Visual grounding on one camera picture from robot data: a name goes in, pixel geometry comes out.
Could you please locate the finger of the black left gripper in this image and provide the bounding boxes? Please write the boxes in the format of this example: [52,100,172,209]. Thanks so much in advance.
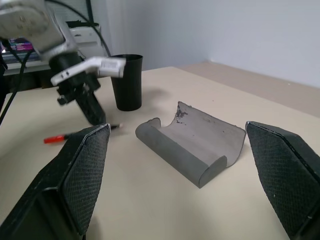
[83,92,107,125]
[74,96,104,126]

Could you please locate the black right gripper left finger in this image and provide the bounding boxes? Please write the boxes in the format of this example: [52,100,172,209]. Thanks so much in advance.
[0,123,112,240]

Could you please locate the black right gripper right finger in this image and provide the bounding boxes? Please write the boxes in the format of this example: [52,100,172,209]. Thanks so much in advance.
[245,121,320,240]

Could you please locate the red marker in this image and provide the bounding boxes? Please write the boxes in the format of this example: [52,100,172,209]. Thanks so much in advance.
[43,123,124,145]

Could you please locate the black plastic cup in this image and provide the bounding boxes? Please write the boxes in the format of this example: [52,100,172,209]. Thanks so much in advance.
[110,53,144,112]

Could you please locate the grey open glasses case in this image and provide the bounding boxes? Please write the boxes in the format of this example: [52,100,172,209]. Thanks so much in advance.
[135,100,247,190]

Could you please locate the white box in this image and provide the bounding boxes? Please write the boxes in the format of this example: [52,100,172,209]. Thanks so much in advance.
[66,24,103,48]

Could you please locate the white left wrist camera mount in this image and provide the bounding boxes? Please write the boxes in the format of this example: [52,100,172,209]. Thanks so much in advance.
[50,56,127,86]

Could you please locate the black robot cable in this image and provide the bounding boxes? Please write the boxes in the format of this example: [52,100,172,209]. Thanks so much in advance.
[44,0,114,58]
[0,37,35,126]

